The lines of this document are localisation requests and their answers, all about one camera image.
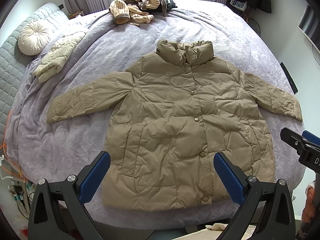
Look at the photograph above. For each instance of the cream folded garment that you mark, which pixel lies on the cream folded garment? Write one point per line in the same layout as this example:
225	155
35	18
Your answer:
53	62

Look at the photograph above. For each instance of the grey quilted headboard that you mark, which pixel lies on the grey quilted headboard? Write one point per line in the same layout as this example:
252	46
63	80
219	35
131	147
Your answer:
14	63

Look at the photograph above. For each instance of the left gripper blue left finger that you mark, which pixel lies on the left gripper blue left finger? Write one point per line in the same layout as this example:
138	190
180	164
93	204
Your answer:
58	209

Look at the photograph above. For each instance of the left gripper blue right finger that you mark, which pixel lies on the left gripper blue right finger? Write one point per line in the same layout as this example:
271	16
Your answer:
277	220

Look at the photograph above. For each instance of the striped beige clothes pile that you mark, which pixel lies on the striped beige clothes pile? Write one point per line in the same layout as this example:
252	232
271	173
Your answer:
137	12

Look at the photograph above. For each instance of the khaki puffer jacket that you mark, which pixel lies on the khaki puffer jacket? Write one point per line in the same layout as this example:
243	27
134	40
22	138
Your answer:
173	110

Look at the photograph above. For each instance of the person's right hand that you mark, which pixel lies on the person's right hand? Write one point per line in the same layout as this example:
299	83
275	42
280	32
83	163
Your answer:
309	210

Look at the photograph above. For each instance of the dark garment on bed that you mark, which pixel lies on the dark garment on bed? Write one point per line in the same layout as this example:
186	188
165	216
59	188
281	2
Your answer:
170	5

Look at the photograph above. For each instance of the round cream cushion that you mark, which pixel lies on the round cream cushion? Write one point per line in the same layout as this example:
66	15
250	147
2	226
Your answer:
34	37

